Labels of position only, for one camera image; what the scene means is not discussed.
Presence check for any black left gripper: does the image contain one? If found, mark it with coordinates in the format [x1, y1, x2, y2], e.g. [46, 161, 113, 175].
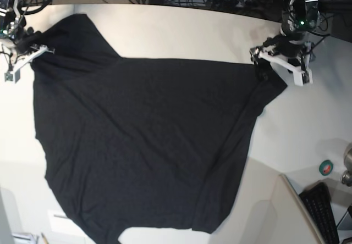
[249, 34, 305, 81]

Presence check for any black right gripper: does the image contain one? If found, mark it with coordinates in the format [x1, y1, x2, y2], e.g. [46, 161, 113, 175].
[5, 28, 41, 54]

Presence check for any black t-shirt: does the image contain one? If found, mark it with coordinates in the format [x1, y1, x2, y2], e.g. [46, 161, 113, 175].
[31, 14, 287, 243]

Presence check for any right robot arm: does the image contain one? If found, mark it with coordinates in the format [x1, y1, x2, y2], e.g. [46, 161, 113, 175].
[1, 0, 53, 54]

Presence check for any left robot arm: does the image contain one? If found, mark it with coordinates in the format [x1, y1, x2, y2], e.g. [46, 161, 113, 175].
[250, 0, 329, 86]

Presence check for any black power strip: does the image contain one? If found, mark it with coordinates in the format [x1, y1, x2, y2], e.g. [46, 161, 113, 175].
[205, 0, 259, 10]

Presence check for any green tape roll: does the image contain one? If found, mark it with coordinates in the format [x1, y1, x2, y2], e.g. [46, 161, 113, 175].
[318, 160, 334, 176]

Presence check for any silver metal cylinder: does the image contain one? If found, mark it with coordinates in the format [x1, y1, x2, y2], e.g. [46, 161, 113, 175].
[341, 149, 352, 187]

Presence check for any black keyboard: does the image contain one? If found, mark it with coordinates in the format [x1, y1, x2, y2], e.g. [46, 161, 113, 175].
[299, 182, 339, 244]

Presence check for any pencil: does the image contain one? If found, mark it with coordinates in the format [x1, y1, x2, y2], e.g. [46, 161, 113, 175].
[41, 233, 49, 244]

